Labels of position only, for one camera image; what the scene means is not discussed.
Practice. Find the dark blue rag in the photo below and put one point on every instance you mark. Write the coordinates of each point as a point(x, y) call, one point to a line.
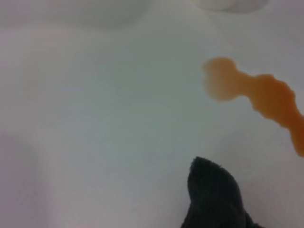
point(213, 199)

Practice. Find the white paper cup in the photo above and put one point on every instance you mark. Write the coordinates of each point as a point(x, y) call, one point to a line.
point(228, 4)

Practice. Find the brown water stain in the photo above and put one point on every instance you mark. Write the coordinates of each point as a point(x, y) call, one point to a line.
point(261, 92)

